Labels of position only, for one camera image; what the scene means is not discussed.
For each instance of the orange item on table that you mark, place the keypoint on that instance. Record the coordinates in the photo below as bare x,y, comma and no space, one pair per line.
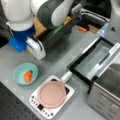
82,29

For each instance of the yellow item in drawer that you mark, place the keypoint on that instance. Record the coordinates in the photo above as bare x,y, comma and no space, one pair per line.
68,19

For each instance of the white and blue gripper body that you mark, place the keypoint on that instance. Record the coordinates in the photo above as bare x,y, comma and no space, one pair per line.
25,40

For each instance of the orange carrot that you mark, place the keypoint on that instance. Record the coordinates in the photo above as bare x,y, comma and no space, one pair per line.
28,76

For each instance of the green item in drawer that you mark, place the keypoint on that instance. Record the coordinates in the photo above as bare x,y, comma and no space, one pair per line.
56,30

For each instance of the silver toaster oven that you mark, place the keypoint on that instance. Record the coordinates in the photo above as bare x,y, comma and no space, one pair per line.
104,95

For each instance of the pink pan with lid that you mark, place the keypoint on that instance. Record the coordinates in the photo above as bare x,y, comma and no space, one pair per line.
52,93

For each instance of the teal bowl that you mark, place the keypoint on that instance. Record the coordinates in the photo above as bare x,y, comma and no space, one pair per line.
19,71

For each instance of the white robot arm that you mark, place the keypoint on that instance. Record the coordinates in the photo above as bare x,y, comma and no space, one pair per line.
20,16

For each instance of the oven glass door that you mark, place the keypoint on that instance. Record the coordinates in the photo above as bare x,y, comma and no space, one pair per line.
91,60

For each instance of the wooden drawer cabinet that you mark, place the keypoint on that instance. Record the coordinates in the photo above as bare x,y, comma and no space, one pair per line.
40,29

